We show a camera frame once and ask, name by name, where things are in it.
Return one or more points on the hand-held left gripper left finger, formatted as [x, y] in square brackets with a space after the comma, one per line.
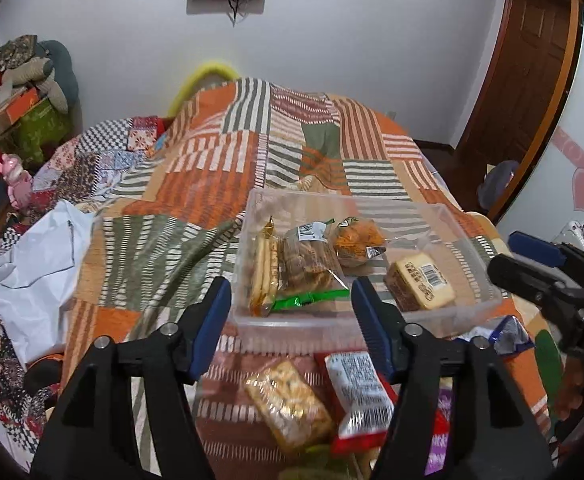
[211, 330]

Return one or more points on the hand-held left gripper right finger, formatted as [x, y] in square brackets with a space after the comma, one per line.
[372, 330]

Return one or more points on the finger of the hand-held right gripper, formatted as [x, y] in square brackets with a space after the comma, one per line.
[534, 250]
[517, 272]

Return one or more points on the red white snack packet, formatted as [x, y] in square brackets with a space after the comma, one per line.
[362, 390]

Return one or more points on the blue silver snack packet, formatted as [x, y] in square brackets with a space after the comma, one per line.
[509, 335]

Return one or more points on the square cracker packet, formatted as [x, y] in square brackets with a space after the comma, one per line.
[287, 400]

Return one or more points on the clear plastic container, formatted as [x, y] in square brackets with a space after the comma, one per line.
[422, 230]

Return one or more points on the purple snack packet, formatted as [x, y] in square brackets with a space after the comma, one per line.
[439, 452]

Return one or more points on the green printed bag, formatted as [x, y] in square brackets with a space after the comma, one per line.
[549, 365]

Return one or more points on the brown yellow cake packet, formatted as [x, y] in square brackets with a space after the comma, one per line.
[422, 280]

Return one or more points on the breadstick packet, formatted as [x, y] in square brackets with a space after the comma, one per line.
[262, 270]

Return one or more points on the orange puff snack packet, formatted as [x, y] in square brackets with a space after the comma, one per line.
[357, 240]

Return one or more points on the clear cookie packet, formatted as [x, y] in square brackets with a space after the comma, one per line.
[307, 265]

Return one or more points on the white cloth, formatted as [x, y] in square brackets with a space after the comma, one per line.
[37, 270]

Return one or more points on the brown wooden door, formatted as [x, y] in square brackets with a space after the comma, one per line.
[522, 60]

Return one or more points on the striped patchwork blanket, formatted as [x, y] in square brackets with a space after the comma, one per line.
[272, 135]

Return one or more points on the checkered patchwork quilt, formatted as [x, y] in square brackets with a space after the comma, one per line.
[97, 160]

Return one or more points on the pink toy figure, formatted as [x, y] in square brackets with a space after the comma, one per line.
[14, 180]

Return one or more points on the yellow foam tube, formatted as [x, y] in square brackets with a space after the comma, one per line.
[212, 67]

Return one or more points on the green printed box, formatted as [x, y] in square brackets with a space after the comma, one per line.
[42, 127]

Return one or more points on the orange box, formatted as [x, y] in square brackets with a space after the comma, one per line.
[17, 107]

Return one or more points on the grey stuffed cushion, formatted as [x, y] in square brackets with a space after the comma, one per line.
[57, 65]

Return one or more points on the patterned folded cloth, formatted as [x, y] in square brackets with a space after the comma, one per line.
[14, 50]

